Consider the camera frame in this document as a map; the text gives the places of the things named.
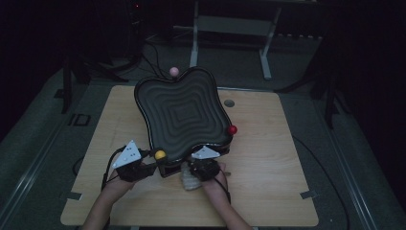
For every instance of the grey round table cap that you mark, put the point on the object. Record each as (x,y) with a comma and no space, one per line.
(229,103)

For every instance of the grey tape strip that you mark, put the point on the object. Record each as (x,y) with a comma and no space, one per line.
(74,195)
(308,194)

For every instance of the beige fluffy cloth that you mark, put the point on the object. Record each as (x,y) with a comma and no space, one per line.
(191,184)

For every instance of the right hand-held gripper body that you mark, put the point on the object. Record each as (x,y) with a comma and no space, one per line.
(204,169)

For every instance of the dark equipment tower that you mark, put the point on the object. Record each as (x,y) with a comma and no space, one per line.
(137,28)

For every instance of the person's left hand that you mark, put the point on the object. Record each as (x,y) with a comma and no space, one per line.
(116,187)

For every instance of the black metal stand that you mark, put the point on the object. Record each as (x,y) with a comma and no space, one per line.
(330,108)

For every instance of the metal floor rail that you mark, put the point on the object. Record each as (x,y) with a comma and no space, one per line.
(355,185)
(28,177)

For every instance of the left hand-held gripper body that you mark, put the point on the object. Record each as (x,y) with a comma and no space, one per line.
(127,156)

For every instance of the person's right hand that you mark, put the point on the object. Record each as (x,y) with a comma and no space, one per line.
(215,186)

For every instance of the white metal stand frame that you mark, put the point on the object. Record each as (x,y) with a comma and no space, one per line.
(233,25)

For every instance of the black wavy two-tier tray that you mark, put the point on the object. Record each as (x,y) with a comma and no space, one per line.
(185,111)

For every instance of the black tripod stand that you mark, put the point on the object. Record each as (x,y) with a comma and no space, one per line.
(67,92)

